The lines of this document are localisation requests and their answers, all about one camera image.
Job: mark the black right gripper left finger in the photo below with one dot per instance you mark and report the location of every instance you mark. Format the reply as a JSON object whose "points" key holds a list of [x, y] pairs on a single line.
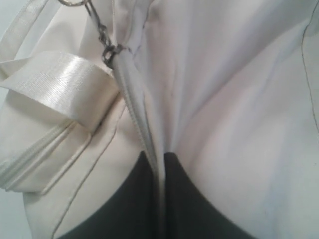
{"points": [[131, 213]]}

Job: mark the cream fabric duffel bag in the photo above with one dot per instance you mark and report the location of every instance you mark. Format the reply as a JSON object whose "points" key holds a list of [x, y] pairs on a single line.
{"points": [[229, 86]]}

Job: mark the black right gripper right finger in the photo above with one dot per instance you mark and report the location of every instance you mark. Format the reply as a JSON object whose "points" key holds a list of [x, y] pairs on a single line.
{"points": [[188, 213]]}

